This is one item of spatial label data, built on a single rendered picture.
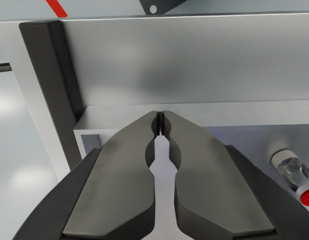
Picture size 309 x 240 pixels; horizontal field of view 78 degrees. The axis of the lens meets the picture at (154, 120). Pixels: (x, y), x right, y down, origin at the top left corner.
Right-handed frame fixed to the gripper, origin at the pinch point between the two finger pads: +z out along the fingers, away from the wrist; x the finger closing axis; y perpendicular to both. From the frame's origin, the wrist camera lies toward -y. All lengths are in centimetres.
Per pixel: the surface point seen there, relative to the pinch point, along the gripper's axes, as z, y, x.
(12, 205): 91, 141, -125
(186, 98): 3.6, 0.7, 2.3
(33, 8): 92, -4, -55
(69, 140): 1.5, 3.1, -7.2
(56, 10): 92, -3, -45
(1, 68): 81, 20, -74
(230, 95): 3.5, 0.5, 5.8
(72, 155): 1.5, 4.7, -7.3
